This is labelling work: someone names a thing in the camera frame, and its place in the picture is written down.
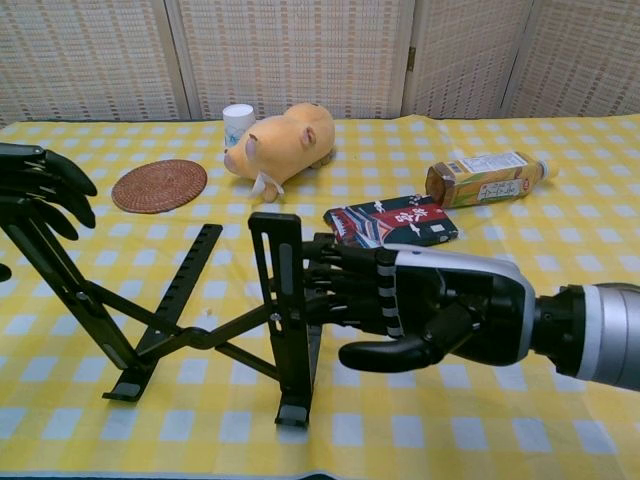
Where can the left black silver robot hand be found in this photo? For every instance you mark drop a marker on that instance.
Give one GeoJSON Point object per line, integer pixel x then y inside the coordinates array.
{"type": "Point", "coordinates": [50, 185]}

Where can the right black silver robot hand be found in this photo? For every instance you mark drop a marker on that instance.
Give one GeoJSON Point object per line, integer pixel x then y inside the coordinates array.
{"type": "Point", "coordinates": [450, 300]}

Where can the black folding laptop stand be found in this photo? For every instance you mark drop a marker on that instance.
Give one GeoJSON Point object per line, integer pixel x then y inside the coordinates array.
{"type": "Point", "coordinates": [280, 280]}

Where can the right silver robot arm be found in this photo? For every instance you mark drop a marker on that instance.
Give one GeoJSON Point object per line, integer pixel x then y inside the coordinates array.
{"type": "Point", "coordinates": [605, 335]}

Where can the black red printed box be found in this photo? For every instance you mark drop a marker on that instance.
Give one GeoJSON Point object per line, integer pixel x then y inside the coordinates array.
{"type": "Point", "coordinates": [395, 220]}

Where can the round brown woven coaster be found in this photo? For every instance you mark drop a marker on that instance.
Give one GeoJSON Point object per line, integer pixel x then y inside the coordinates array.
{"type": "Point", "coordinates": [160, 186]}

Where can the yellow white checkered tablecloth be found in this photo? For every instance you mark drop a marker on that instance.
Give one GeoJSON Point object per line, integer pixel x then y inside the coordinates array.
{"type": "Point", "coordinates": [450, 425]}

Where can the brown tea bottle yellow label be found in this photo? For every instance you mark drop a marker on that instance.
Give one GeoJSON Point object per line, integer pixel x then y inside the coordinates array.
{"type": "Point", "coordinates": [490, 180]}

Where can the white paper cup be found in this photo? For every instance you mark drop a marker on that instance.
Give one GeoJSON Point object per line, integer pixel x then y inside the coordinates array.
{"type": "Point", "coordinates": [237, 125]}

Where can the orange plush animal toy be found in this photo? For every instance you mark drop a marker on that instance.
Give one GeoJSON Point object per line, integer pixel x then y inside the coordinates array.
{"type": "Point", "coordinates": [285, 145]}

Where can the beige woven folding screen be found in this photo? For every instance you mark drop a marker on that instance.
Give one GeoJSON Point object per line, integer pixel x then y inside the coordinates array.
{"type": "Point", "coordinates": [300, 55]}

